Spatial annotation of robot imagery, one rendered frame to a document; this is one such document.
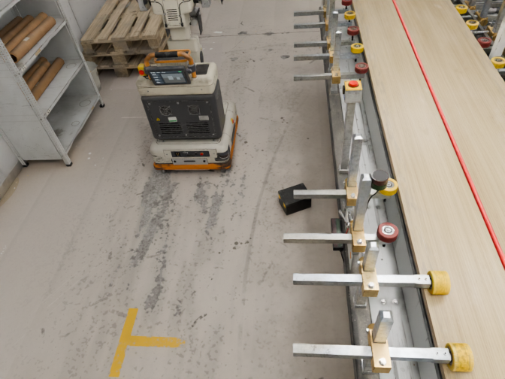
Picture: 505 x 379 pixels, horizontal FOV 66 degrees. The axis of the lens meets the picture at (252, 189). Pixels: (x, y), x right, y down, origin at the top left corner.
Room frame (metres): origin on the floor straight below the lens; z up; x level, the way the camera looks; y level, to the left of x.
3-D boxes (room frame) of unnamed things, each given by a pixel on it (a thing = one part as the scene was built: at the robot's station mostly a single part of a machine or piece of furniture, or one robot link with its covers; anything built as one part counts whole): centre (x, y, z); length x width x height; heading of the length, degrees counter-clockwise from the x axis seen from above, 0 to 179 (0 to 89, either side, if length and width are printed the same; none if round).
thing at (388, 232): (0.90, -0.51, 0.85); 0.08 x 0.08 x 0.11
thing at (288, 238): (0.93, -0.32, 0.84); 0.43 x 0.03 x 0.04; 81
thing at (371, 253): (0.71, -0.37, 0.87); 0.04 x 0.04 x 0.48; 81
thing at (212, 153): (2.31, 0.44, 0.23); 0.41 x 0.02 x 0.08; 80
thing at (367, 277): (0.69, -0.37, 0.95); 0.14 x 0.06 x 0.05; 171
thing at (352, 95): (1.46, -0.49, 1.18); 0.07 x 0.07 x 0.08; 81
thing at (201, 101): (2.55, 0.42, 0.59); 0.55 x 0.34 x 0.83; 80
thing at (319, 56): (2.41, -0.60, 0.84); 0.43 x 0.03 x 0.04; 81
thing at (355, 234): (0.94, -0.41, 0.85); 0.14 x 0.06 x 0.05; 171
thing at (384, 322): (0.47, -0.33, 0.88); 0.04 x 0.04 x 0.48; 81
